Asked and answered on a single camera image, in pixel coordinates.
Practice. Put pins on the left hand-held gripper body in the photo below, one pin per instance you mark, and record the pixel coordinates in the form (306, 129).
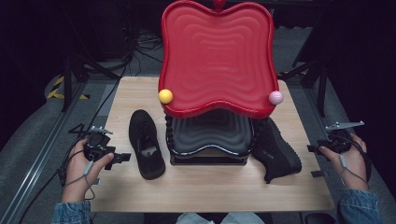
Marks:
(97, 144)

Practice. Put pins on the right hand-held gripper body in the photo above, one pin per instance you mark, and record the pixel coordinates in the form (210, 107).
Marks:
(339, 143)

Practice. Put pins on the black knit lace-up shoe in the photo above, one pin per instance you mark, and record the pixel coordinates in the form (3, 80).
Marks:
(142, 130)

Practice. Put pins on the black thick-soled shoe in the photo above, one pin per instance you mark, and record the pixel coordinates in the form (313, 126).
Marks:
(277, 152)

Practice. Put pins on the red and black shoe rack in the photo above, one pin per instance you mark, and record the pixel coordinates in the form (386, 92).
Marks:
(218, 62)

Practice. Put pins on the person's right hand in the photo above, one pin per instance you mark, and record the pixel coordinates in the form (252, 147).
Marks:
(355, 168)

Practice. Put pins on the person's left hand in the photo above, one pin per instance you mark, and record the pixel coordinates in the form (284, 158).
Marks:
(76, 174)

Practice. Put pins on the black tape piece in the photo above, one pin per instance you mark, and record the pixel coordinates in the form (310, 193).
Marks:
(318, 174)

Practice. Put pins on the black tripod stand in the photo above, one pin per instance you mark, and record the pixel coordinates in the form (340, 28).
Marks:
(67, 81)
(322, 87)

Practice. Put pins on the pink ball knob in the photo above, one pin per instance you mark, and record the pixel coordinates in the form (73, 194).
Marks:
(276, 98)

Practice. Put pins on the yellow and black floor tape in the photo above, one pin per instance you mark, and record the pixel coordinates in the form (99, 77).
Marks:
(54, 92)

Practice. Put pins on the yellow ball knob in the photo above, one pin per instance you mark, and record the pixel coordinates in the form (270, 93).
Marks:
(165, 96)

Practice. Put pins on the person's legs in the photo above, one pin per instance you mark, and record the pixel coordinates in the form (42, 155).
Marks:
(199, 219)

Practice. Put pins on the metal floor rail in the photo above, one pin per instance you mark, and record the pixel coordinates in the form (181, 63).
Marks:
(34, 161)

